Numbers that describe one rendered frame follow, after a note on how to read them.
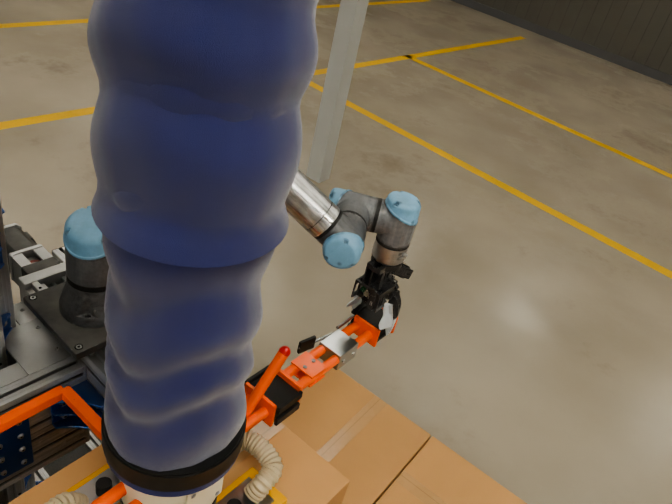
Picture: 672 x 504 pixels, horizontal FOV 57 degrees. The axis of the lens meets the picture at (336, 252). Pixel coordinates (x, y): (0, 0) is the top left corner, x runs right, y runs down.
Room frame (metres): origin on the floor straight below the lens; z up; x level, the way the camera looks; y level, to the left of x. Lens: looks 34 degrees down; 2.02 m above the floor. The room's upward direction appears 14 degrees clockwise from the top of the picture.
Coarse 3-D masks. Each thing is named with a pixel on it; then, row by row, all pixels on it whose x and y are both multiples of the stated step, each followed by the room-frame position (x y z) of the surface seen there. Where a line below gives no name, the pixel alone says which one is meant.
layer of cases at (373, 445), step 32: (320, 384) 1.42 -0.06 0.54; (352, 384) 1.45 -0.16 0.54; (320, 416) 1.29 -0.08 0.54; (352, 416) 1.32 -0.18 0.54; (384, 416) 1.35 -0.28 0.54; (320, 448) 1.17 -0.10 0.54; (352, 448) 1.20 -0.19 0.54; (384, 448) 1.23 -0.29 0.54; (416, 448) 1.26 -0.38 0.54; (448, 448) 1.29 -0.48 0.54; (352, 480) 1.09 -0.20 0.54; (384, 480) 1.12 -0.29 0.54; (416, 480) 1.14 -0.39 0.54; (448, 480) 1.17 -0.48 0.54; (480, 480) 1.20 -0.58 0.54
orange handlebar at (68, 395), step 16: (368, 336) 1.09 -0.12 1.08; (304, 352) 0.98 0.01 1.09; (320, 352) 1.00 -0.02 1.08; (288, 368) 0.92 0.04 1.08; (304, 368) 0.93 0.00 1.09; (320, 368) 0.94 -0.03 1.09; (304, 384) 0.89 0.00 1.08; (32, 400) 0.69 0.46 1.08; (48, 400) 0.70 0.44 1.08; (64, 400) 0.72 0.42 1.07; (80, 400) 0.72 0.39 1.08; (0, 416) 0.64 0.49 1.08; (16, 416) 0.65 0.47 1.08; (80, 416) 0.69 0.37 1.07; (96, 416) 0.69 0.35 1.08; (256, 416) 0.78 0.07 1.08; (0, 432) 0.63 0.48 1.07; (96, 432) 0.67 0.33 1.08; (112, 496) 0.55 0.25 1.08
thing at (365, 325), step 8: (360, 312) 1.15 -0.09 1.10; (368, 312) 1.15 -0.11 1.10; (376, 312) 1.16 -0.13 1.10; (360, 320) 1.12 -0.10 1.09; (368, 320) 1.12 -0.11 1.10; (376, 320) 1.13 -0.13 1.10; (360, 328) 1.12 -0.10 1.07; (368, 328) 1.11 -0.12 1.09; (376, 328) 1.10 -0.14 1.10; (376, 336) 1.09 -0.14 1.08; (384, 336) 1.14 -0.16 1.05
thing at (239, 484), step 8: (248, 472) 0.74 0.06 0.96; (256, 472) 0.75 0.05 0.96; (240, 480) 0.72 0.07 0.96; (248, 480) 0.72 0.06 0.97; (232, 488) 0.70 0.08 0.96; (240, 488) 0.70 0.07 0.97; (272, 488) 0.72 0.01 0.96; (224, 496) 0.68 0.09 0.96; (232, 496) 0.68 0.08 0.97; (240, 496) 0.68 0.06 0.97; (272, 496) 0.70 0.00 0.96; (280, 496) 0.71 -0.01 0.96
